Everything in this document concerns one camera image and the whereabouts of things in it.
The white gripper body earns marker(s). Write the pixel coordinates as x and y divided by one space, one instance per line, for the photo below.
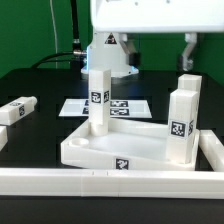
157 16

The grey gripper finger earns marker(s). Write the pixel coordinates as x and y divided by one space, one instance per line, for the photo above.
186 58
132 55

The white desk top tray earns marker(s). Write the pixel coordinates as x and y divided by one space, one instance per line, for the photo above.
128 145

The white U-shaped marker base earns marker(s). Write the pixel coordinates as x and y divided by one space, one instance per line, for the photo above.
118 108

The white right fence rail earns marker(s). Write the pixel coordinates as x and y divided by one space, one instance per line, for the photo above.
213 149

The white fence rail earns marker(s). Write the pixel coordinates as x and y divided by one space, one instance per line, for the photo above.
213 149
112 183

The white front fence rail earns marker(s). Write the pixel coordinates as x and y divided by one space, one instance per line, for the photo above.
112 183

